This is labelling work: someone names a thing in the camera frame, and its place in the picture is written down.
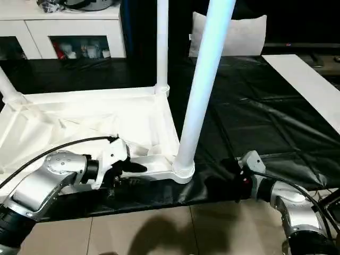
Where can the white plastic table leg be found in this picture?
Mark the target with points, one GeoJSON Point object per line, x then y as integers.
{"type": "Point", "coordinates": [162, 40]}
{"type": "Point", "coordinates": [9, 87]}
{"type": "Point", "coordinates": [204, 79]}

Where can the grey helmet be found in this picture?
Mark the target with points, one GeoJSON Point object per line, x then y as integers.
{"type": "Point", "coordinates": [90, 4]}

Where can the black clutter pile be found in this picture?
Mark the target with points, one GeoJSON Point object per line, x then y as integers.
{"type": "Point", "coordinates": [51, 6]}

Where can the grey cushion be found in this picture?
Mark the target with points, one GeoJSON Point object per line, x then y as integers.
{"type": "Point", "coordinates": [244, 37]}

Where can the white flat board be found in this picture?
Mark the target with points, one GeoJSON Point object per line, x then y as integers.
{"type": "Point", "coordinates": [300, 79]}

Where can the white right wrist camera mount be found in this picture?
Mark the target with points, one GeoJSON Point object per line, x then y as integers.
{"type": "Point", "coordinates": [252, 159]}

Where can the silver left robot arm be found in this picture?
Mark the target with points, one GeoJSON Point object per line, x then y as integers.
{"type": "Point", "coordinates": [53, 164]}

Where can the white glass-door cabinet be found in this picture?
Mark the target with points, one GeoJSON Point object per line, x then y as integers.
{"type": "Point", "coordinates": [66, 26]}

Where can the black stand base bar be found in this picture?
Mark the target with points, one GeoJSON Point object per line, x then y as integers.
{"type": "Point", "coordinates": [329, 197]}

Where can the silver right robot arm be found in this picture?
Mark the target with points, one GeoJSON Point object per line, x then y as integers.
{"type": "Point", "coordinates": [300, 212]}

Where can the white plastic table top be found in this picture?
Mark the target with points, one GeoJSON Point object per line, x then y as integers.
{"type": "Point", "coordinates": [79, 106]}

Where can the small red box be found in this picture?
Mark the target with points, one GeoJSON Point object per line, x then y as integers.
{"type": "Point", "coordinates": [59, 53]}

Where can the black work mat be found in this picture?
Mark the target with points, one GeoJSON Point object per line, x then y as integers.
{"type": "Point", "coordinates": [252, 106]}

